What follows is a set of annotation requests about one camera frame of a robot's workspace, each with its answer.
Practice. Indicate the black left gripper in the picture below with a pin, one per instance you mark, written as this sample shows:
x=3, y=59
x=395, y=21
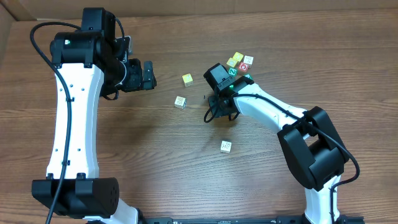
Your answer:
x=137, y=75

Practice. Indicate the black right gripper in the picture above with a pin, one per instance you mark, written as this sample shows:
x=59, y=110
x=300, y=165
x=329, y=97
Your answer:
x=216, y=106

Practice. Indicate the wooden block with E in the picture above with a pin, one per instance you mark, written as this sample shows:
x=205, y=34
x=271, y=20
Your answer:
x=180, y=102

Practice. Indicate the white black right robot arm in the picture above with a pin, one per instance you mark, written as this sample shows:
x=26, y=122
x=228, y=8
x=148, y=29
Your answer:
x=313, y=150

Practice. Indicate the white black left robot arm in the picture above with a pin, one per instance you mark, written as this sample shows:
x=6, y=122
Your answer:
x=89, y=63

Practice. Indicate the green Z wooden block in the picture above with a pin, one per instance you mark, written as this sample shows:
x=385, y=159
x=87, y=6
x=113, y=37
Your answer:
x=232, y=72

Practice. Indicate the yellow top wooden block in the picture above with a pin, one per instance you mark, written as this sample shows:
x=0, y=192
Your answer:
x=187, y=80

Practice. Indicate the red top wooden block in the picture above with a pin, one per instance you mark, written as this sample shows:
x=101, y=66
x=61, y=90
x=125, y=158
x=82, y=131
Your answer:
x=243, y=67

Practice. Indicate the pale yellow block front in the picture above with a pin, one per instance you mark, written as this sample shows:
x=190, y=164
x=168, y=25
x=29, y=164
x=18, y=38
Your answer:
x=232, y=62

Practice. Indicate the yellow block at back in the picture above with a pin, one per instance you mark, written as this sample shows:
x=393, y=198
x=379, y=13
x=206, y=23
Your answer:
x=238, y=56

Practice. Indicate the white top wooden block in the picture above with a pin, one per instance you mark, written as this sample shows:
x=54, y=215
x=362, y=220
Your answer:
x=248, y=60

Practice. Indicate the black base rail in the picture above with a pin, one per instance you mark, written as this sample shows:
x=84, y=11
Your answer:
x=277, y=220

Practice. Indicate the cardboard back wall panel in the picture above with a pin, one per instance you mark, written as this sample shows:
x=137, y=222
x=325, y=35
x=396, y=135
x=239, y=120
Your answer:
x=29, y=10

